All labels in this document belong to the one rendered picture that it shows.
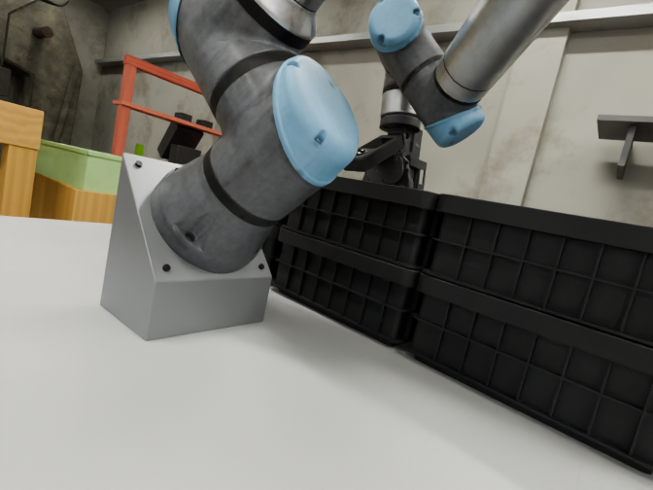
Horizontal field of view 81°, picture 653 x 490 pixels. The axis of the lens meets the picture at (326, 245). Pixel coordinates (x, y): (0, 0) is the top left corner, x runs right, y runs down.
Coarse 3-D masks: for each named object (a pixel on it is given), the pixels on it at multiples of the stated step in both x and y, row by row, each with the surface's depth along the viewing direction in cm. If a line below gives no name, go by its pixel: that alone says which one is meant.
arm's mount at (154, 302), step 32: (128, 160) 46; (160, 160) 50; (128, 192) 44; (128, 224) 44; (128, 256) 44; (160, 256) 42; (128, 288) 44; (160, 288) 41; (192, 288) 44; (224, 288) 48; (256, 288) 52; (128, 320) 43; (160, 320) 42; (192, 320) 45; (224, 320) 49; (256, 320) 54
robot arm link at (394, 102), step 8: (384, 96) 66; (392, 96) 64; (400, 96) 64; (384, 104) 66; (392, 104) 64; (400, 104) 64; (408, 104) 63; (384, 112) 65; (392, 112) 64; (400, 112) 64; (408, 112) 64
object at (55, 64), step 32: (0, 0) 494; (32, 0) 521; (64, 0) 556; (0, 32) 501; (32, 32) 529; (64, 32) 560; (0, 64) 523; (32, 64) 538; (64, 64) 570; (32, 96) 547; (64, 96) 580; (64, 128) 591; (0, 160) 534
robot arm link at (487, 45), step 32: (480, 0) 40; (512, 0) 37; (544, 0) 36; (480, 32) 41; (512, 32) 39; (448, 64) 47; (480, 64) 44; (416, 96) 54; (448, 96) 49; (480, 96) 49; (448, 128) 52
